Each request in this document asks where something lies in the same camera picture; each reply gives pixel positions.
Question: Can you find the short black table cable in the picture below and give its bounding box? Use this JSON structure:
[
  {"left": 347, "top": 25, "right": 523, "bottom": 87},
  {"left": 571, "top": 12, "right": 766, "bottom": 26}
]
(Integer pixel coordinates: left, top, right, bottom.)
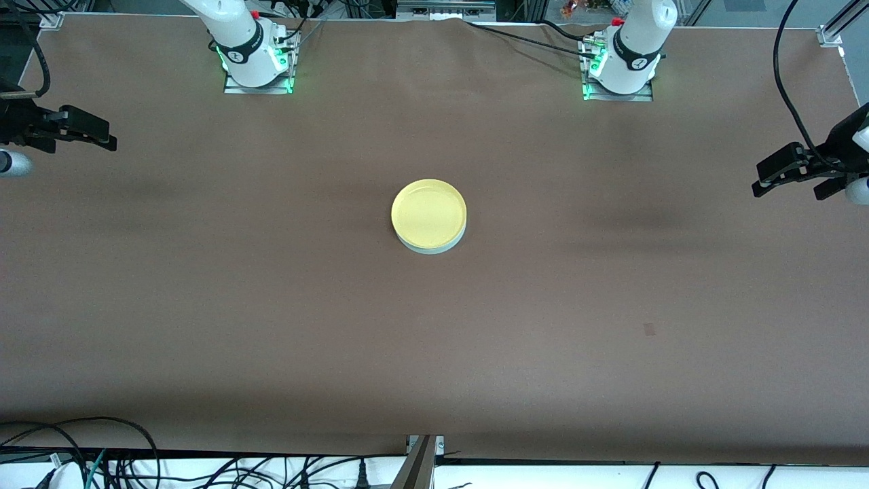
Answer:
[{"left": 540, "top": 19, "right": 605, "bottom": 41}]

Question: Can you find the yellow round plate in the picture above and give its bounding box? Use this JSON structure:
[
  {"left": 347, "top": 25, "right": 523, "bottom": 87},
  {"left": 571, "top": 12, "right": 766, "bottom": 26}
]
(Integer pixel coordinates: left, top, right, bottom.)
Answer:
[{"left": 391, "top": 179, "right": 468, "bottom": 249}]

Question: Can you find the pale green round plate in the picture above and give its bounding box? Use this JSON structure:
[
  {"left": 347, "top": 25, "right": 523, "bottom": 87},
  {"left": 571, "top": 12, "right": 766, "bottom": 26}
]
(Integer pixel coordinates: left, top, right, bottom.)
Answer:
[{"left": 394, "top": 228, "right": 468, "bottom": 256}]

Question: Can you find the grey metal rail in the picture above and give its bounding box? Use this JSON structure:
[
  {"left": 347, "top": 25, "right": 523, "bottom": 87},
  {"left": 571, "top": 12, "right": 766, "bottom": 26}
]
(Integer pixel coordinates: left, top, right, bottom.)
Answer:
[{"left": 396, "top": 0, "right": 498, "bottom": 21}]

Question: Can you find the brown table cover sheet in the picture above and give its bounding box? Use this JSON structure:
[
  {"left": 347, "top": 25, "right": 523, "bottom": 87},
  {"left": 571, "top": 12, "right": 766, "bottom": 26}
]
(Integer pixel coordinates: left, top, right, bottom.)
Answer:
[{"left": 0, "top": 14, "right": 869, "bottom": 467}]

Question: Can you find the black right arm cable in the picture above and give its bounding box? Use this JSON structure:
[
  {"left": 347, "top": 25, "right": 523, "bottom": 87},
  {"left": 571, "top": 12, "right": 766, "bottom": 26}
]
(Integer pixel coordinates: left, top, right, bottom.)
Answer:
[{"left": 0, "top": 0, "right": 52, "bottom": 101}]

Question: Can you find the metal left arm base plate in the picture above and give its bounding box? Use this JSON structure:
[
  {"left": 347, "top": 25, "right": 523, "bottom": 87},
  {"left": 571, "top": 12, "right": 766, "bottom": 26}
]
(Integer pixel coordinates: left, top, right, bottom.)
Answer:
[{"left": 580, "top": 35, "right": 656, "bottom": 103}]

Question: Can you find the long black table cable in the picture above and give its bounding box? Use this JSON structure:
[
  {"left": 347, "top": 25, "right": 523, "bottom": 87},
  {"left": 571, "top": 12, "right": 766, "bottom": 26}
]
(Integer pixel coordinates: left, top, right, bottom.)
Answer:
[{"left": 465, "top": 20, "right": 598, "bottom": 56}]

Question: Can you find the green cable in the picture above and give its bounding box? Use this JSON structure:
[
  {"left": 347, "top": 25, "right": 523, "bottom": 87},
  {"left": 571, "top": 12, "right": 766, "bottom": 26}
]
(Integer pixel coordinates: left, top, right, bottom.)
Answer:
[{"left": 85, "top": 448, "right": 108, "bottom": 489}]

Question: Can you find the black looped cable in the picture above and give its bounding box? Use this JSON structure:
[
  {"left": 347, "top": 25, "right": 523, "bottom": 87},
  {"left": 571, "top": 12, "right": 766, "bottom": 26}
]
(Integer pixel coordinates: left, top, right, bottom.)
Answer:
[{"left": 0, "top": 416, "right": 161, "bottom": 489}]

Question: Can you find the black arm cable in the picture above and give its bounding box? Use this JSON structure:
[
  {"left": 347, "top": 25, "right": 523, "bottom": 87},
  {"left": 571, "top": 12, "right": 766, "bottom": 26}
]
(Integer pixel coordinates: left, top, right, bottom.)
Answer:
[
  {"left": 0, "top": 0, "right": 52, "bottom": 101},
  {"left": 773, "top": 0, "right": 833, "bottom": 168}
]

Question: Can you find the aluminium frame profile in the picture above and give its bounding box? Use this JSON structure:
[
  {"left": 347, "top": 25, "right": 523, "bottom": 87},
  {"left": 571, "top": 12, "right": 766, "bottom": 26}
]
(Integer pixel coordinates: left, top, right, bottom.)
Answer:
[{"left": 390, "top": 435, "right": 445, "bottom": 489}]

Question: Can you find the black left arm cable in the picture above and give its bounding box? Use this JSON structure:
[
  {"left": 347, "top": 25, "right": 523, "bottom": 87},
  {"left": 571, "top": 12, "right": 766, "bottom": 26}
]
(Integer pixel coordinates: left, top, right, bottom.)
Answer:
[{"left": 773, "top": 0, "right": 833, "bottom": 168}]

